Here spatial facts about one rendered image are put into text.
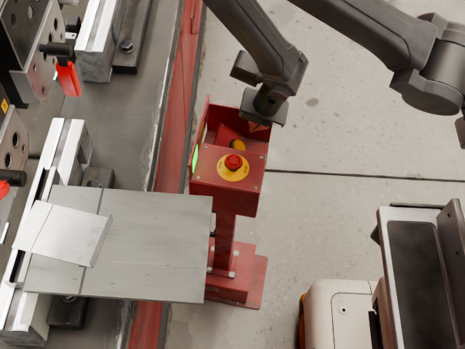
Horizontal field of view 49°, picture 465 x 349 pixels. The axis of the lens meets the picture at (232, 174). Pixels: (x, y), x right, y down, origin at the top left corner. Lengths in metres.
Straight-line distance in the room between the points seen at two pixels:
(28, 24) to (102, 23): 0.48
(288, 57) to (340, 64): 1.61
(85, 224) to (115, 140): 0.28
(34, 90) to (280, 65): 0.40
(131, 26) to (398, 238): 0.77
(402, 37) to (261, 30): 0.23
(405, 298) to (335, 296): 0.81
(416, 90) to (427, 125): 1.70
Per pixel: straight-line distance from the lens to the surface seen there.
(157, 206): 0.83
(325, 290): 1.58
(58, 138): 0.97
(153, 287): 0.78
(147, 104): 1.12
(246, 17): 0.77
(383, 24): 0.67
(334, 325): 1.55
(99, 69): 1.14
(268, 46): 0.84
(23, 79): 0.70
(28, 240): 0.84
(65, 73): 0.74
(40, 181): 0.90
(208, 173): 1.12
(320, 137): 2.20
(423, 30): 0.70
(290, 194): 2.02
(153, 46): 1.24
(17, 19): 0.67
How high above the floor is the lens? 1.73
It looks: 58 degrees down
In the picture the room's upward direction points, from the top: 5 degrees clockwise
